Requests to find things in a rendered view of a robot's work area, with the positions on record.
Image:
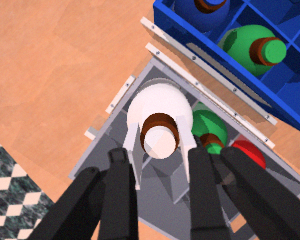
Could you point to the grey divided crate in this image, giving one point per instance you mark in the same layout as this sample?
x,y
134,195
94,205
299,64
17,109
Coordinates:
x,y
162,201

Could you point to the blue plastic bottle crate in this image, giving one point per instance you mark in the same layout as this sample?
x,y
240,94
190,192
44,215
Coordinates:
x,y
283,79

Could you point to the red bottle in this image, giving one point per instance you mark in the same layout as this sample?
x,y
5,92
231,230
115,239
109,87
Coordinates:
x,y
249,148

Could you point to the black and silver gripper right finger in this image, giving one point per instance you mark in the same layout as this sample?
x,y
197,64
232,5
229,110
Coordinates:
x,y
270,209

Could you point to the green bottle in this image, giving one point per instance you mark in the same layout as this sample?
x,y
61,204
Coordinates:
x,y
210,128
253,46

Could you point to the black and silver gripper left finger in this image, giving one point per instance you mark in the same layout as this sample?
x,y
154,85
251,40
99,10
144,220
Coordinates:
x,y
77,212

